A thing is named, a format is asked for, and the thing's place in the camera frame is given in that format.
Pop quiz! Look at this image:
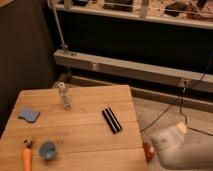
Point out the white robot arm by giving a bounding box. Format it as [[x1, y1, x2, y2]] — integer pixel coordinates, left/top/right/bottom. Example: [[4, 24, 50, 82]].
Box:
[[150, 123, 213, 170]]

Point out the small blue cup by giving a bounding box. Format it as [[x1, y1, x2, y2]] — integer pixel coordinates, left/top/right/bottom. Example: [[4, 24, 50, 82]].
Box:
[[39, 141, 56, 160]]

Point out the orange ceramic bowl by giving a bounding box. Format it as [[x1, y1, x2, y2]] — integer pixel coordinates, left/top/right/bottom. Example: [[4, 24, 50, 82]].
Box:
[[143, 143, 155, 162]]

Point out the metal support rod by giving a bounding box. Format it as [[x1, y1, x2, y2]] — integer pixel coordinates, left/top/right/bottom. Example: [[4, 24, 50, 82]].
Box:
[[50, 0, 69, 54]]

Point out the metal shelf rail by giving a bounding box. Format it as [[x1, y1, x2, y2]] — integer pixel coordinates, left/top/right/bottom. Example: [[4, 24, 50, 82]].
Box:
[[54, 50, 213, 93]]

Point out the black striped rectangular block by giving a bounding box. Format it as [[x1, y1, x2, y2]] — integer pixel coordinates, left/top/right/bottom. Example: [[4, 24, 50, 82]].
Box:
[[102, 108, 122, 134]]

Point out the blue sponge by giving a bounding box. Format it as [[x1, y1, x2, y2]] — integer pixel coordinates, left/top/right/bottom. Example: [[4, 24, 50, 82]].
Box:
[[18, 107, 40, 123]]

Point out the orange toy carrot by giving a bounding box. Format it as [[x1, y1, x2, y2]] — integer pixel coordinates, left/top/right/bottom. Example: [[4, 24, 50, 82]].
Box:
[[22, 140, 33, 171]]

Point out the black cable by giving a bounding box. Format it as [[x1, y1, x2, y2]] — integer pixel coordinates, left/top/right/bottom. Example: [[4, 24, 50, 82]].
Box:
[[139, 49, 213, 137]]

